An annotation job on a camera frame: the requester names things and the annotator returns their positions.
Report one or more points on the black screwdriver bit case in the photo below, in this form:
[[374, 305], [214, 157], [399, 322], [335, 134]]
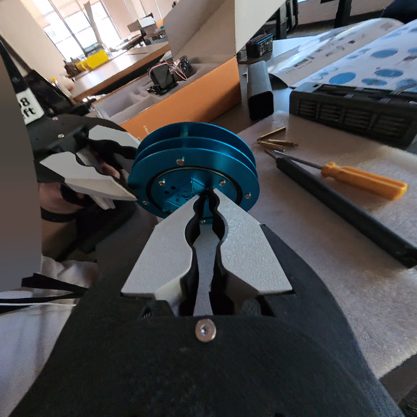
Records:
[[351, 114]]

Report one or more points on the long black box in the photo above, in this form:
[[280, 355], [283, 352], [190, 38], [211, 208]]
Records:
[[260, 94]]

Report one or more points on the black wrist band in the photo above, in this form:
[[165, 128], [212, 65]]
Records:
[[58, 215]]

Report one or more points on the orange cardboard box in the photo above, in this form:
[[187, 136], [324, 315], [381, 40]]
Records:
[[195, 97]]

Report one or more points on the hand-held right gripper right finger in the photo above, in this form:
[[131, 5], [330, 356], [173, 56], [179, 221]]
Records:
[[254, 260]]

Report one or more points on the brass standoff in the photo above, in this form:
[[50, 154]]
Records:
[[271, 145], [283, 142], [272, 133]]

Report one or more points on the black robot parts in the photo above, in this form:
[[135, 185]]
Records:
[[166, 76]]

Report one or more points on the person's left forearm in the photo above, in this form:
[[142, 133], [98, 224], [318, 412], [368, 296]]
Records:
[[53, 237]]

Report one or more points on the blue double disc base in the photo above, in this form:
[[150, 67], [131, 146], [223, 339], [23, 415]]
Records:
[[182, 169]]

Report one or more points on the person's left hand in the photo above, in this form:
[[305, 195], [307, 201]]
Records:
[[53, 198]]

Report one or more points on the grey desk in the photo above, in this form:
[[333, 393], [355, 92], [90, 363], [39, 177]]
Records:
[[228, 121]]

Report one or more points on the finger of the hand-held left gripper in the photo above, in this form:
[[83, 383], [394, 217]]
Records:
[[88, 179], [114, 135]]

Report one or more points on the printed instruction manual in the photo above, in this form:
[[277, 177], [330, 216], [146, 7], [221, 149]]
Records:
[[342, 55]]

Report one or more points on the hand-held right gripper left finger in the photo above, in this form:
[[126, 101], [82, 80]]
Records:
[[156, 260]]

